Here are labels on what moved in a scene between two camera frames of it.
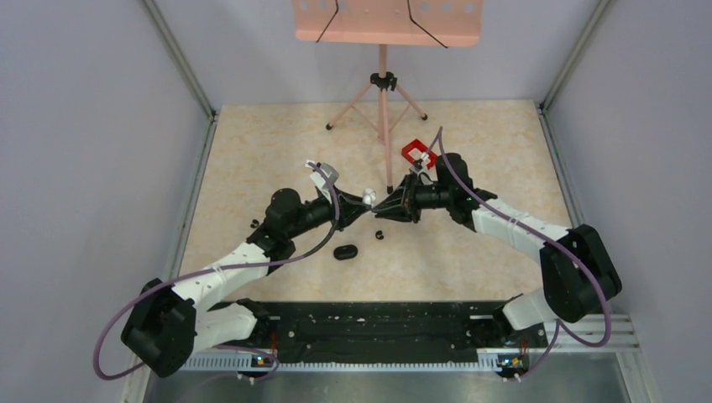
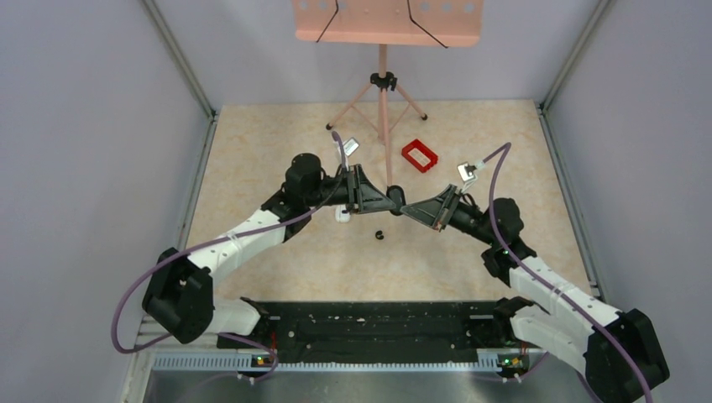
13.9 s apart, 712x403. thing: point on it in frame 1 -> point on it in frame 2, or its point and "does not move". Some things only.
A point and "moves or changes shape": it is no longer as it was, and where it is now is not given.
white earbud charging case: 369,196 moves or changes shape
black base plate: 392,332 does not move
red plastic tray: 417,144 does not move
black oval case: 345,252 moves or changes shape
